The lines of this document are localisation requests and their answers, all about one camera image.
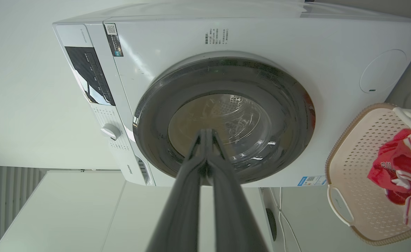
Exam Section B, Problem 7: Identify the black round disc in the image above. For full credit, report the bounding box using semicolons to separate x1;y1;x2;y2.
265;208;277;241

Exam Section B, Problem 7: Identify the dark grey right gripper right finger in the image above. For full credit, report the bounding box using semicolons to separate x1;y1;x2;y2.
206;129;269;252

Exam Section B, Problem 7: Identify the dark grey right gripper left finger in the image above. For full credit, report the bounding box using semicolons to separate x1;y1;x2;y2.
146;129;206;252

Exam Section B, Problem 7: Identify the blue white label sticker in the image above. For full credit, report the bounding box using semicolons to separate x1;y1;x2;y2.
297;175;327;187

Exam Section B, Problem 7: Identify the white front-load washing machine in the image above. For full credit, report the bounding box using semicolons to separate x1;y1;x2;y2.
52;0;411;188

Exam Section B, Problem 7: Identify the grey round washer door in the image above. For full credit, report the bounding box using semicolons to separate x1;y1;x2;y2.
133;52;316;185

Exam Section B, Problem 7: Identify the red white garment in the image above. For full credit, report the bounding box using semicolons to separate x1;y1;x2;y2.
368;128;411;228

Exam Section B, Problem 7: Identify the grey ribbed grille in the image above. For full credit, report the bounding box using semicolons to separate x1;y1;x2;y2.
0;165;47;252

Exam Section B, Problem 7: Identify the black QR code sticker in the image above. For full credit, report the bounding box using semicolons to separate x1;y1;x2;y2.
105;23;124;57

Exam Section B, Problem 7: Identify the round white filter cover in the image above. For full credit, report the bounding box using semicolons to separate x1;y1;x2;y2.
360;49;408;93

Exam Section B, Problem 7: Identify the black control display panel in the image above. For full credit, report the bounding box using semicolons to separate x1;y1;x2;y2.
65;47;116;106

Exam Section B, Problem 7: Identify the thin white cable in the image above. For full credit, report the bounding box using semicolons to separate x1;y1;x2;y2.
269;187;302;252

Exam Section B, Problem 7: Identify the cream perforated laundry basket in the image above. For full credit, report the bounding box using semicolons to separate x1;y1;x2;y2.
325;103;411;245

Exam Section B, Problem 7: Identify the white cabinet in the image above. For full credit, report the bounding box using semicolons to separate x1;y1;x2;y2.
0;170;275;252

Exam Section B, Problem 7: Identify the white control knob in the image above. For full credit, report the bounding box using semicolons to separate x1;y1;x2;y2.
100;124;121;141

